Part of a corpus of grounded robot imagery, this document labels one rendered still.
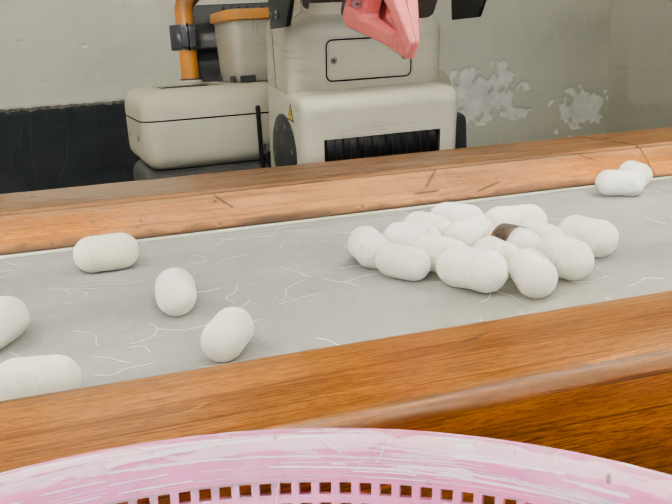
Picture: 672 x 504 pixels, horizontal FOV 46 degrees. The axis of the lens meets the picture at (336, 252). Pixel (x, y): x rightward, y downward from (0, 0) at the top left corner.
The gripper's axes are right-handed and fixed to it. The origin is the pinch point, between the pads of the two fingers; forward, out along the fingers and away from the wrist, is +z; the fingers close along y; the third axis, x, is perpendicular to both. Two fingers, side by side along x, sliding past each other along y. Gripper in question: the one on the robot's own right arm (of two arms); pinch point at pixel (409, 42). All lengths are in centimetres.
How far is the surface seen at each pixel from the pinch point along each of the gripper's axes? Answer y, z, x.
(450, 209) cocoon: -0.3, 11.6, 3.1
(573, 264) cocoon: 0.9, 20.8, -3.8
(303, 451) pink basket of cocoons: -16.3, 31.6, -15.0
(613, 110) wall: 157, -133, 149
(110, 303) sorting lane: -20.5, 15.7, 2.4
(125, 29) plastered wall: -10, -150, 119
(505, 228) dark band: -0.1, 16.5, -1.3
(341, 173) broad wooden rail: -2.8, 0.5, 11.9
